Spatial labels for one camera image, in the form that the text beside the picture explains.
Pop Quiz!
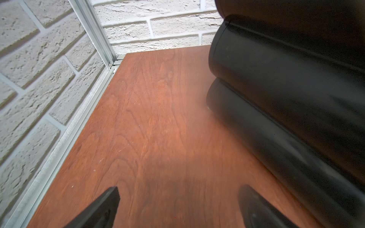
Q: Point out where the black drawer cabinet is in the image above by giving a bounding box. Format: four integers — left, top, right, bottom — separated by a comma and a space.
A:
206, 1, 365, 228

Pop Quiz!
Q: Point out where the aluminium frame post left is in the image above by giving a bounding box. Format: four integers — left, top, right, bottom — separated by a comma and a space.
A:
68, 0, 120, 69

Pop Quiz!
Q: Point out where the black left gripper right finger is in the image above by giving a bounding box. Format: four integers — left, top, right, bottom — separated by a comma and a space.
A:
238, 185, 297, 228

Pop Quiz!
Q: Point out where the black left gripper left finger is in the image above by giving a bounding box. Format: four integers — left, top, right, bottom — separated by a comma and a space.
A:
65, 186, 120, 228

